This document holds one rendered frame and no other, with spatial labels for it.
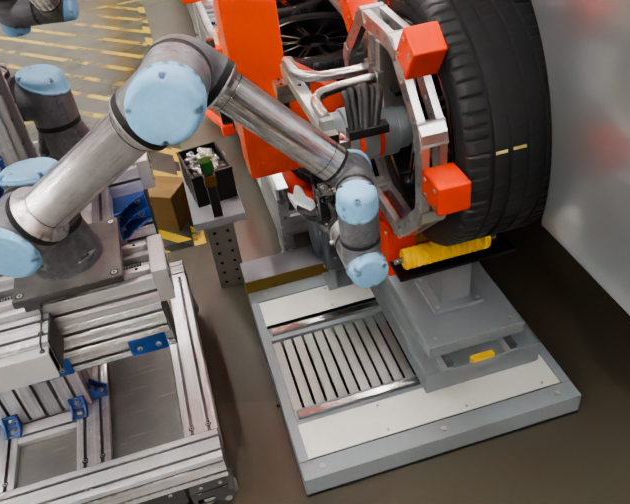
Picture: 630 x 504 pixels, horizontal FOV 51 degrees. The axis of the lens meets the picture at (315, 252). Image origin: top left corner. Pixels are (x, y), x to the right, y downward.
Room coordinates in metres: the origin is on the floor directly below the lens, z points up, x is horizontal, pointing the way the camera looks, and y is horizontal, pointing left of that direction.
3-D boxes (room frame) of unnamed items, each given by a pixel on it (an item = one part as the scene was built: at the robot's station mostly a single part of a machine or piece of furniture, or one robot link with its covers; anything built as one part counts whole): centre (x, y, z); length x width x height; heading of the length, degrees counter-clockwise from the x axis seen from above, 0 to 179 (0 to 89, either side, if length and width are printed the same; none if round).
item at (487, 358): (1.51, -0.40, 0.13); 0.50 x 0.36 x 0.10; 11
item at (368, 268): (0.97, -0.09, 0.85); 0.11 x 0.08 x 0.09; 11
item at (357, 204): (0.99, -0.09, 0.95); 0.11 x 0.08 x 0.11; 176
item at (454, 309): (1.50, -0.40, 0.32); 0.40 x 0.30 x 0.28; 11
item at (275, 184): (3.17, 0.30, 0.28); 2.47 x 0.09 x 0.22; 11
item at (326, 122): (1.35, -0.13, 1.03); 0.19 x 0.18 x 0.11; 101
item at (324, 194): (1.13, -0.06, 0.86); 0.12 x 0.08 x 0.09; 11
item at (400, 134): (1.46, -0.16, 0.85); 0.21 x 0.14 x 0.14; 101
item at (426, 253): (1.37, -0.35, 0.51); 0.29 x 0.06 x 0.06; 101
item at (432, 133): (1.47, -0.23, 0.85); 0.54 x 0.07 x 0.54; 11
